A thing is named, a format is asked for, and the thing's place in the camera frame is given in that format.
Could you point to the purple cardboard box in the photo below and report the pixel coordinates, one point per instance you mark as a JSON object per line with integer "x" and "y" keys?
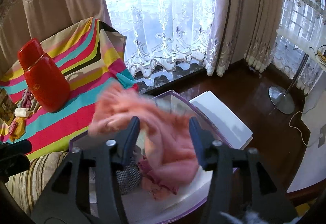
{"x": 84, "y": 141}

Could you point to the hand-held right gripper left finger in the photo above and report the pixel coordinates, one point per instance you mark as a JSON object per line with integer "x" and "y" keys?
{"x": 130, "y": 137}

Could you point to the black white checked cloth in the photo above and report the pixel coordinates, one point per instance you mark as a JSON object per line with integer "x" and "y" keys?
{"x": 130, "y": 178}

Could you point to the white box lid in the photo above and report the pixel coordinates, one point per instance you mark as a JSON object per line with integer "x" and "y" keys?
{"x": 224, "y": 119}

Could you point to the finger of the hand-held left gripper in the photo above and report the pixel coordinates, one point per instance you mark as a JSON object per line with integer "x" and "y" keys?
{"x": 15, "y": 147}
{"x": 14, "y": 164}

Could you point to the small white cloth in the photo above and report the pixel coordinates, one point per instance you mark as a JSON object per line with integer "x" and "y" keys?
{"x": 22, "y": 112}

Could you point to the mauve embroidered curtain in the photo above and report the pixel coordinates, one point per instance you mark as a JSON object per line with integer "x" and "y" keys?
{"x": 224, "y": 23}

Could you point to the small patterned cloth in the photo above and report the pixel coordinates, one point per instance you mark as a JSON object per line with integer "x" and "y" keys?
{"x": 27, "y": 98}

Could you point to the pink fleece cloth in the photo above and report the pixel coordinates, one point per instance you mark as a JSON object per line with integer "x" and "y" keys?
{"x": 163, "y": 137}
{"x": 152, "y": 186}

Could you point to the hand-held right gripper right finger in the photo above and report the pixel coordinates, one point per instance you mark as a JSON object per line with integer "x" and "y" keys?
{"x": 197, "y": 142}

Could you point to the white lace window curtain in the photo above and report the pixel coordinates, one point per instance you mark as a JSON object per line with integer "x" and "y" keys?
{"x": 300, "y": 10}

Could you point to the dark stone window sill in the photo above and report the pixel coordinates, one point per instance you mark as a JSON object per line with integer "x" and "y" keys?
{"x": 165, "y": 74}

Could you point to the striped beige cushion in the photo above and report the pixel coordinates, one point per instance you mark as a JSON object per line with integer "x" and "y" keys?
{"x": 30, "y": 183}

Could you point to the multicoloured striped cloth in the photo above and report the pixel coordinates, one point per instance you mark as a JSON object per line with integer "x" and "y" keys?
{"x": 76, "y": 112}

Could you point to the grey fluffy cloth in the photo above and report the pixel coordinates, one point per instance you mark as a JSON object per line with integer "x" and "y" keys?
{"x": 239, "y": 217}

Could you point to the floor lamp with metal base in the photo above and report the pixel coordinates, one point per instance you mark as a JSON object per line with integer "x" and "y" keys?
{"x": 281, "y": 99}

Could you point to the pleated beige curtain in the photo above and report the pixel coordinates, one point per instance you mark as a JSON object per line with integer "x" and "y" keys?
{"x": 264, "y": 10}

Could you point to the red thermos flask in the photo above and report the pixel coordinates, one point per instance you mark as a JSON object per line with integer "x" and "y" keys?
{"x": 45, "y": 81}

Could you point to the white furniture panel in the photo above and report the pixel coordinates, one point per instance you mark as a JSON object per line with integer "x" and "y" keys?
{"x": 313, "y": 163}

